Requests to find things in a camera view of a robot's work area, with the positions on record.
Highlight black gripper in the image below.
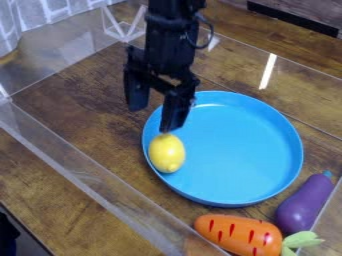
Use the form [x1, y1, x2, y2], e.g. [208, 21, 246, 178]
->
[125, 13, 200, 133]

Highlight clear acrylic enclosure wall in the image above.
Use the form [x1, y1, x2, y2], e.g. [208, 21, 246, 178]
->
[0, 6, 342, 256]

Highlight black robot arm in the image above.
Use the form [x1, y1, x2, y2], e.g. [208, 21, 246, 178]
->
[125, 0, 206, 133]

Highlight white patterned curtain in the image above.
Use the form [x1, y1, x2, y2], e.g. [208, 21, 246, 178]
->
[0, 0, 125, 58]

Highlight blue round tray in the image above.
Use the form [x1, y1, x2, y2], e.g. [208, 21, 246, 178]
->
[157, 91, 304, 208]

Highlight black cable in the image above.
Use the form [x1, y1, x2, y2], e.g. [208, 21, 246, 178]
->
[185, 13, 216, 50]

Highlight orange toy carrot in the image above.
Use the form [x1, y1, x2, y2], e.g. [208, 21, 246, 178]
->
[194, 214, 324, 256]

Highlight purple toy eggplant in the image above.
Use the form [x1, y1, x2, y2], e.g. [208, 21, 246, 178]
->
[276, 171, 335, 234]

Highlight yellow toy lemon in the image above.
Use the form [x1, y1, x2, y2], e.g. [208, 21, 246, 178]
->
[149, 133, 186, 173]

